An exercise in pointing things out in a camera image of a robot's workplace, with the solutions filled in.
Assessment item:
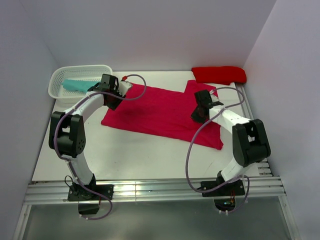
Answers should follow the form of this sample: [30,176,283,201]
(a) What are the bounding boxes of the magenta t shirt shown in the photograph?
[101,80,215,142]

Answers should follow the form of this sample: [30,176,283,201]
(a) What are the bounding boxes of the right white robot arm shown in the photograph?
[191,90,271,195]

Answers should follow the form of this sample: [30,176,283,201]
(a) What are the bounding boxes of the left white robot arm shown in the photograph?
[49,74,133,200]

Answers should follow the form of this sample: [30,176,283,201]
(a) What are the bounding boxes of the white perforated plastic basket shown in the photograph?
[48,64,113,104]

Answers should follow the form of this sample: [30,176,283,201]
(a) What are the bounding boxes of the teal rolled t shirt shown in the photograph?
[61,79,99,93]

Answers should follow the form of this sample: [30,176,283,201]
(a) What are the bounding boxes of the folded red t shirt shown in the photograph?
[191,66,247,85]

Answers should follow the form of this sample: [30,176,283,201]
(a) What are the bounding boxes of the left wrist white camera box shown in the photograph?
[117,80,133,97]

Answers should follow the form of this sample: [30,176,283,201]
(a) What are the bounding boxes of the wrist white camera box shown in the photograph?
[117,80,133,97]
[209,90,224,106]

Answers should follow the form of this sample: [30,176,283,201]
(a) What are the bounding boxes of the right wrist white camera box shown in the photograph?
[209,90,224,106]

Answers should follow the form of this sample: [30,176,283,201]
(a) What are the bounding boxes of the right side aluminium rail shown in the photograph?
[236,83,273,177]

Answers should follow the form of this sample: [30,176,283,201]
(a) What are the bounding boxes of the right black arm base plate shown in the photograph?
[197,172,246,213]

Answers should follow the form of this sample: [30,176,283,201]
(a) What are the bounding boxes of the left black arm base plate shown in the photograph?
[64,175,114,217]

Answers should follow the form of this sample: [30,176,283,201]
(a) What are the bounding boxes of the front aluminium rail frame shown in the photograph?
[22,176,286,205]

